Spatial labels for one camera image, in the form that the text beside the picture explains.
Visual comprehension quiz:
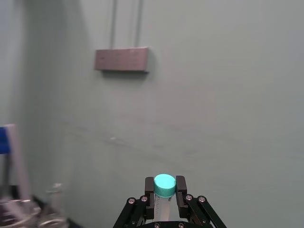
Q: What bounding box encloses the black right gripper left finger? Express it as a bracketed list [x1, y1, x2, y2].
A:
[112, 176, 155, 228]

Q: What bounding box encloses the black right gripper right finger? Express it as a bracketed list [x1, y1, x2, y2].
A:
[175, 175, 228, 228]

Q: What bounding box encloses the clear tube with teal cap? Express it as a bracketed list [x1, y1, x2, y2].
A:
[153, 173, 178, 221]

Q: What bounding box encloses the clear glass flask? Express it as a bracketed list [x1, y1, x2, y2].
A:
[44, 182, 68, 223]

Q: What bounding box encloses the grey wall-mounted junction box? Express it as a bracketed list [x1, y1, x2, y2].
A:
[94, 47, 150, 74]

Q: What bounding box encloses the pale wall conduit pipe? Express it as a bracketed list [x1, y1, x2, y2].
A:
[111, 0, 118, 50]
[134, 0, 144, 48]

